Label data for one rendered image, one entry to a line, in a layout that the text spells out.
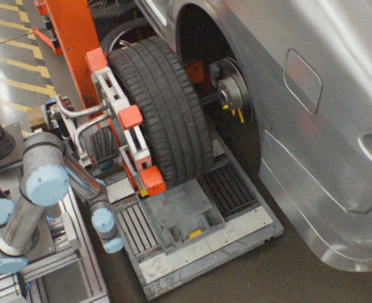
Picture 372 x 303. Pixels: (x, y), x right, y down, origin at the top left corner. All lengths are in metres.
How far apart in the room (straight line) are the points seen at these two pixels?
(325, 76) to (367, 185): 0.31
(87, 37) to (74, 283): 1.20
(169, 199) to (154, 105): 0.89
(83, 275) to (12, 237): 0.91
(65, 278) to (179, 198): 0.72
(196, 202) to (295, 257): 0.62
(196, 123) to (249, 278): 1.08
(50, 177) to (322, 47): 0.81
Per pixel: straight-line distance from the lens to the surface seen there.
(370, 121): 1.21
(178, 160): 1.88
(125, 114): 1.75
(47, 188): 1.38
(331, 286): 2.67
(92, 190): 1.72
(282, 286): 2.63
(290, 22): 1.36
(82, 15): 2.15
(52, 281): 2.54
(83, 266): 2.52
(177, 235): 2.55
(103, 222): 1.68
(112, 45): 3.06
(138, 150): 1.85
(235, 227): 2.66
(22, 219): 1.55
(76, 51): 2.25
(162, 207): 2.58
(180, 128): 1.82
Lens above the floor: 2.45
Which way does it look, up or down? 53 degrees down
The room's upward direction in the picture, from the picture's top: 7 degrees counter-clockwise
